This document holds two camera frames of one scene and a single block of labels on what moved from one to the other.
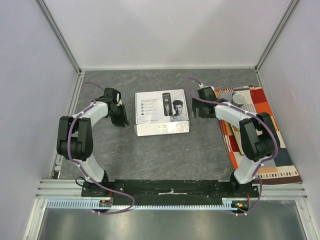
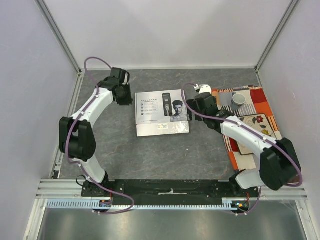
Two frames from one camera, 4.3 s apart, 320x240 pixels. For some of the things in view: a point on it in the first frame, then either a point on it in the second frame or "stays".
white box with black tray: (161, 112) stays
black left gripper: (123, 119) to (129, 100)
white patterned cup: (238, 99) stays
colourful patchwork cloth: (280, 168) stays
